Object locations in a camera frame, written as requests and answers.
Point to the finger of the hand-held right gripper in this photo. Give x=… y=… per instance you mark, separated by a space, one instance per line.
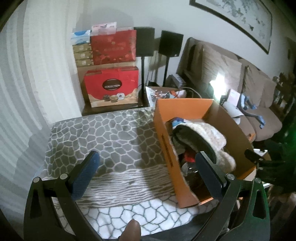
x=253 y=156

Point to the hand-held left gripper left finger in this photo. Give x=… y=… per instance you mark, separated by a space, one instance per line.
x=85 y=176

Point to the red patterned gift box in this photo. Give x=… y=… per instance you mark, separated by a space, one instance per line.
x=113 y=48

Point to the brown flat box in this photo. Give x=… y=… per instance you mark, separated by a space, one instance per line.
x=82 y=48
x=84 y=63
x=83 y=55

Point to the grey device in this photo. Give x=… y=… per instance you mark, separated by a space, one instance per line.
x=175 y=81

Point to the blue and white tissue pack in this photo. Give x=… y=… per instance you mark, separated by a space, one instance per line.
x=80 y=37

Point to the small beige sofa cushion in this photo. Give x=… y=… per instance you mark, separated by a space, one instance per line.
x=259 y=88

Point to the large beige sofa cushion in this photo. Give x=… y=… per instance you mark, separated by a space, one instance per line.
x=222 y=67

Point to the cluttered dark shelf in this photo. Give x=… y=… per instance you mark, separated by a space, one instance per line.
x=285 y=97

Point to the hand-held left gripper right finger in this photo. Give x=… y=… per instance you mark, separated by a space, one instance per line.
x=209 y=178

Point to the dark wooden side table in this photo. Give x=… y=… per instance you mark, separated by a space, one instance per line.
x=115 y=110

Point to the orange cardboard box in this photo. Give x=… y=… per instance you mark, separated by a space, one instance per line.
x=166 y=139

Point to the black speaker on stand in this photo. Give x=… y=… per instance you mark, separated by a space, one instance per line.
x=171 y=44
x=144 y=41

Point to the white curtain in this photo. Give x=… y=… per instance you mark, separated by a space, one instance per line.
x=27 y=104

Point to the blue cloth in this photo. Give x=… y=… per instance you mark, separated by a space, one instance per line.
x=252 y=109

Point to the red gift box oval label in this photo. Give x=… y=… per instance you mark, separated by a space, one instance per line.
x=111 y=85

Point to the open cardboard box with clutter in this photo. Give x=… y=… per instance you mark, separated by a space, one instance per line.
x=161 y=93

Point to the white and pink paper box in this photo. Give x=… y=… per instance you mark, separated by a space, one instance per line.
x=232 y=102

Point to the grey stone-pattern blanket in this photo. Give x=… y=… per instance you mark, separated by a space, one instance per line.
x=104 y=129

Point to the brown sofa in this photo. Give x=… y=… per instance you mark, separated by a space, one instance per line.
x=266 y=118

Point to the white fluffy slipper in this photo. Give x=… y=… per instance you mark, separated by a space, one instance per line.
x=208 y=132
x=227 y=160

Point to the framed ink painting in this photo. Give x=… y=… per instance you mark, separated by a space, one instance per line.
x=231 y=16

